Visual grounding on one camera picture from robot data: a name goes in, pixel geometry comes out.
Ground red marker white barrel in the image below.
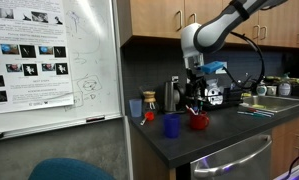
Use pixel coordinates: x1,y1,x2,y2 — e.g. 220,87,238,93
246,107,276,115

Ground blue plastic cup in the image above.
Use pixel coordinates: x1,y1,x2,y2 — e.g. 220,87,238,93
163,113,182,140

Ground small white cup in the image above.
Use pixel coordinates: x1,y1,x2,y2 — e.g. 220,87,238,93
266,85,278,97

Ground wooden lower cabinet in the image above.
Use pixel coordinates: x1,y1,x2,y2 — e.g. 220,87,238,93
270,113,299,180

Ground stainless steel kettle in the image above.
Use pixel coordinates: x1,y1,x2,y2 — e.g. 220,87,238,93
162,75,187,117

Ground white soap bottle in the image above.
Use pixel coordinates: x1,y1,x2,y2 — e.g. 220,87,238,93
255,79,268,97

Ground black floor cable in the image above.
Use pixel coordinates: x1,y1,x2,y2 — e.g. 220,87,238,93
286,154,299,180

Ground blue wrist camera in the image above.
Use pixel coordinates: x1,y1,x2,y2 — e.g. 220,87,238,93
199,60,226,75

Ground red measuring scoop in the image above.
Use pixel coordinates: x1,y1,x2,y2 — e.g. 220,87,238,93
139,111,155,127

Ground black dish rack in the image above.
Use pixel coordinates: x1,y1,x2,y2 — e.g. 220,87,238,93
184,86,245,112

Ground blue office chair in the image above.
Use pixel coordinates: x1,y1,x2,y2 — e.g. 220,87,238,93
27,157,117,180

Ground whiteboard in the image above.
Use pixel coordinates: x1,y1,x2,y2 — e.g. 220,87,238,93
0,0,126,144

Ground stainless steel dishwasher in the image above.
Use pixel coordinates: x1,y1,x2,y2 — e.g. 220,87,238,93
189,129,274,180

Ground stainless steel sink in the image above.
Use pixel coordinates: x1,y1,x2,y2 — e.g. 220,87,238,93
241,94,299,113

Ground green marker white barrel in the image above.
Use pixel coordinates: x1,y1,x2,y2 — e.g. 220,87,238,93
237,111,272,119
243,109,274,117

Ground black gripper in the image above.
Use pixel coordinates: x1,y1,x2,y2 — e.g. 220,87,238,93
185,67,209,110

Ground glass pour-over coffee maker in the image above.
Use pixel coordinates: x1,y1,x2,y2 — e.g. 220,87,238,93
141,90,158,112

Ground research poster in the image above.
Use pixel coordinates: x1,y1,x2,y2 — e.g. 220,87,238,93
0,0,75,117

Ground silver dishwasher handle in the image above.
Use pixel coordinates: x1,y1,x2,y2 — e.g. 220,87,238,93
192,134,273,180

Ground light blue translucent cup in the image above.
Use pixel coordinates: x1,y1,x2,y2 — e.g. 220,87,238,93
128,98,143,119

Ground silver cabinet handle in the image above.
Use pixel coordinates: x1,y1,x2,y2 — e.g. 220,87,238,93
187,12,198,26
174,10,184,34

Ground wooden upper cabinets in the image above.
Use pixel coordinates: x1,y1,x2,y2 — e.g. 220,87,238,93
116,0,299,50

